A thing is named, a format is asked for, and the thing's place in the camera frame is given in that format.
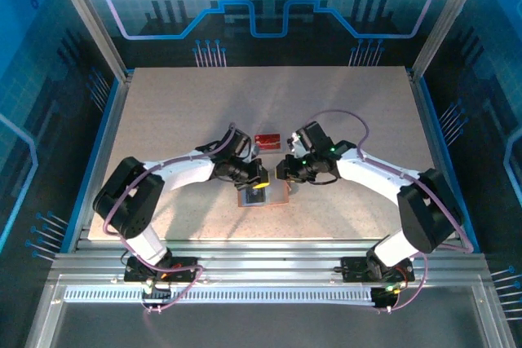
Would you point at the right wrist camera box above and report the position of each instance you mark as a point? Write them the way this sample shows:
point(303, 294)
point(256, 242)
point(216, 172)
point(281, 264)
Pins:
point(295, 146)

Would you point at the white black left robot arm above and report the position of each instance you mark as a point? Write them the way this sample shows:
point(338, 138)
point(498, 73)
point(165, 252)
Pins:
point(126, 201)

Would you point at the black connector box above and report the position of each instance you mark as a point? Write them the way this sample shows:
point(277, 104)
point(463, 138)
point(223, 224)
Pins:
point(157, 294)
point(383, 298)

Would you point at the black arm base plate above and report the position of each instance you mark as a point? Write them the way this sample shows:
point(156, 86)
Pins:
point(352, 270)
point(132, 274)

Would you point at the aluminium frame post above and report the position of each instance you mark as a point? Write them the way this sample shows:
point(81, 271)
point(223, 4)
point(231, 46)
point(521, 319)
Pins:
point(90, 18)
point(447, 18)

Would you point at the brown leather card holder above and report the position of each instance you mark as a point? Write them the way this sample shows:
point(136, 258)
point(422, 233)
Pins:
point(277, 195)

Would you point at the aluminium side rail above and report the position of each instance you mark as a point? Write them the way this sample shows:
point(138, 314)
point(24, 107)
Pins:
point(115, 120)
point(427, 120)

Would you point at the black VIP card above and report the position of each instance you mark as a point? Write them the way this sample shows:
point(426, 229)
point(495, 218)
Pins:
point(253, 199)

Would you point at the red credit card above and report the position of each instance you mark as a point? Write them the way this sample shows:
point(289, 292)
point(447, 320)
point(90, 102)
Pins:
point(269, 141)

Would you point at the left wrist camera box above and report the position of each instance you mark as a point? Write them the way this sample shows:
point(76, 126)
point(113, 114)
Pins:
point(255, 151)

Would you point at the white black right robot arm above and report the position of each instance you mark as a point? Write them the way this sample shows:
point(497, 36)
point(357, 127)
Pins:
point(428, 209)

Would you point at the dark grey front panel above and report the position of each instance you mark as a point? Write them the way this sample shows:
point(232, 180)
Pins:
point(261, 327)

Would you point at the aluminium front beam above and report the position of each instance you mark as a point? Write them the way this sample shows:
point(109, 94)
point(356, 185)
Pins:
point(265, 262)

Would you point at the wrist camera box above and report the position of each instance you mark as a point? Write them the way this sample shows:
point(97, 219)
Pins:
point(295, 146)
point(255, 151)

